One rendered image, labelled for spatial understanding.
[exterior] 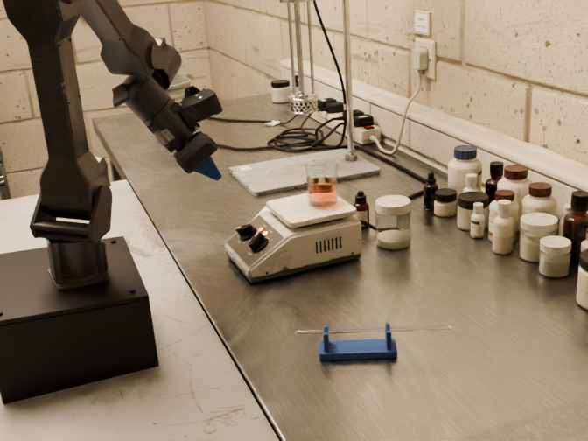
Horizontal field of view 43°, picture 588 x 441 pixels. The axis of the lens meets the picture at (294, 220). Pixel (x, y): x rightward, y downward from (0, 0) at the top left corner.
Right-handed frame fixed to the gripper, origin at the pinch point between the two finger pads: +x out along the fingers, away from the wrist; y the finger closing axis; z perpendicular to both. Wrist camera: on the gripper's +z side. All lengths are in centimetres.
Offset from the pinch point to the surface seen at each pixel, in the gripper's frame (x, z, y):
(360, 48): 34, 52, 72
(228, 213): 19.6, -3.1, 21.7
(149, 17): 24, 28, 241
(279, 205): 13.6, 4.4, -1.8
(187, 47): 46, 32, 240
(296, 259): 17.9, 0.3, -11.2
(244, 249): 13.4, -4.8, -5.5
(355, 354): 17.9, -2.6, -38.1
